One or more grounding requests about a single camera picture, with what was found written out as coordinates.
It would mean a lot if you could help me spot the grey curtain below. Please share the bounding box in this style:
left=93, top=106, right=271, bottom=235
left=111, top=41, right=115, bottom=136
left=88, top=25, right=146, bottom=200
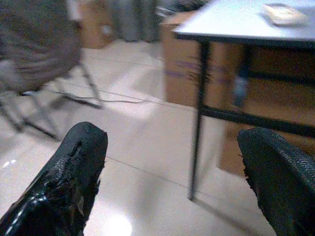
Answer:
left=115, top=0, right=164, bottom=43

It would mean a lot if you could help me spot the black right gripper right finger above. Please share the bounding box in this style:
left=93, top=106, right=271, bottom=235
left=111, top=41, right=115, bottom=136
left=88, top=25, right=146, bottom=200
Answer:
left=237, top=127, right=315, bottom=236

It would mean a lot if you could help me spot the large brown cardboard box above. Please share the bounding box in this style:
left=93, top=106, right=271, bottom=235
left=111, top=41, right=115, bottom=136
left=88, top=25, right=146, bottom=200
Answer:
left=159, top=11, right=315, bottom=177

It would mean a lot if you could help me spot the grey round folding chair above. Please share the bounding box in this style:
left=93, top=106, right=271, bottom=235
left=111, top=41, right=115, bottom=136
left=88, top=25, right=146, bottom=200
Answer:
left=0, top=0, right=103, bottom=141

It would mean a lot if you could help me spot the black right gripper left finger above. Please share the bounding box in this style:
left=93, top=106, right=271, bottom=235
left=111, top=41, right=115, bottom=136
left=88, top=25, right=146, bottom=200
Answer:
left=0, top=121, right=109, bottom=236

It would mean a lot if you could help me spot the thin cable on floor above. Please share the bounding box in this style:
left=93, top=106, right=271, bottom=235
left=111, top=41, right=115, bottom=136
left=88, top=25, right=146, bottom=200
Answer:
left=53, top=91, right=158, bottom=105

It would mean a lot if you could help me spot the white table with black frame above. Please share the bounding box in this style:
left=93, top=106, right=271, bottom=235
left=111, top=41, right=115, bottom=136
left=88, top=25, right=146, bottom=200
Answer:
left=171, top=0, right=315, bottom=200

